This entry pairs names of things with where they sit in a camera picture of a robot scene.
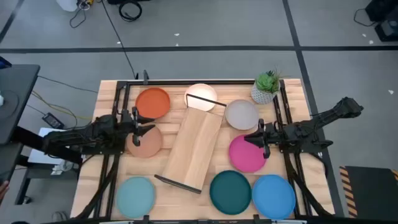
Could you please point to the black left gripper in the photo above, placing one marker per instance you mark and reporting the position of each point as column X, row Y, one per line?
column 136, row 130

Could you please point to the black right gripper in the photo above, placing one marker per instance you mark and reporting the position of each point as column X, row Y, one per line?
column 270, row 133

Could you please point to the peach plate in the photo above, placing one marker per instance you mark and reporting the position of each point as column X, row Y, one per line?
column 149, row 144

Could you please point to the magenta plate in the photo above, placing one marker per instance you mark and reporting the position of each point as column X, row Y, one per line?
column 245, row 157

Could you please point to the orange plate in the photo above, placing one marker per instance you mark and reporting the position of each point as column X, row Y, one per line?
column 152, row 102

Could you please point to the grey plate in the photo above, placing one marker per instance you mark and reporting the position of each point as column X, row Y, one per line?
column 242, row 114

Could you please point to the wooden shelf with black legs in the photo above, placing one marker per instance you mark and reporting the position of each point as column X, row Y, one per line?
column 192, row 146

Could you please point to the blue plate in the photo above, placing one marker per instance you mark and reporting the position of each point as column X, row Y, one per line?
column 273, row 197

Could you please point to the dark teal plate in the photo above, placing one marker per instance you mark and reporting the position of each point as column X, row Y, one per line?
column 230, row 192

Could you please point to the cream plate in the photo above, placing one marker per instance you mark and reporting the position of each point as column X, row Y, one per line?
column 200, row 90

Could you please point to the light teal plate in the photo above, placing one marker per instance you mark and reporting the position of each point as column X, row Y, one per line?
column 135, row 197

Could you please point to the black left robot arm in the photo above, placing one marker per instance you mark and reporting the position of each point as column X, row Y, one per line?
column 93, row 133

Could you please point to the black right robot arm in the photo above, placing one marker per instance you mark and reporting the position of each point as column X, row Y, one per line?
column 311, row 124

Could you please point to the succulent in white pot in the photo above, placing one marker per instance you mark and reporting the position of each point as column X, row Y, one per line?
column 262, row 95

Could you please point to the black power adapter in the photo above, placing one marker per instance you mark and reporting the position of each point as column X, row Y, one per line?
column 53, row 120

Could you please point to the crumpled white plastic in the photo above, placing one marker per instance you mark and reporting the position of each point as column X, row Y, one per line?
column 62, row 168

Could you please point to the white paper sheet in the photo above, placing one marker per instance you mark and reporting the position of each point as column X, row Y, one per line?
column 49, row 132

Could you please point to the black metal support beam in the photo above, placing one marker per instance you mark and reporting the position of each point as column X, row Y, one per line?
column 28, row 140

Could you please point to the black mat with hazard stripes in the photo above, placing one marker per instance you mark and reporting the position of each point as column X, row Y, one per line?
column 373, row 189

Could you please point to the black desk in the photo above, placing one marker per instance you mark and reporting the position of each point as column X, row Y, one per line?
column 15, row 93

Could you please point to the white container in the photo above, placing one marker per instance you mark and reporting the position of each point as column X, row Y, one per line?
column 66, row 4

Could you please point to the person's hand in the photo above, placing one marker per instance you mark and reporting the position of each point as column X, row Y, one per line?
column 3, row 189

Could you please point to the black box with lens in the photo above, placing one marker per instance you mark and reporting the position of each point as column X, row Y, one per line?
column 388, row 31

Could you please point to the black equipment case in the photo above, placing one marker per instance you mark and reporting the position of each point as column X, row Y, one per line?
column 382, row 9

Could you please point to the black aluminium table frame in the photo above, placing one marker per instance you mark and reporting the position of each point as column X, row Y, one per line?
column 186, row 82

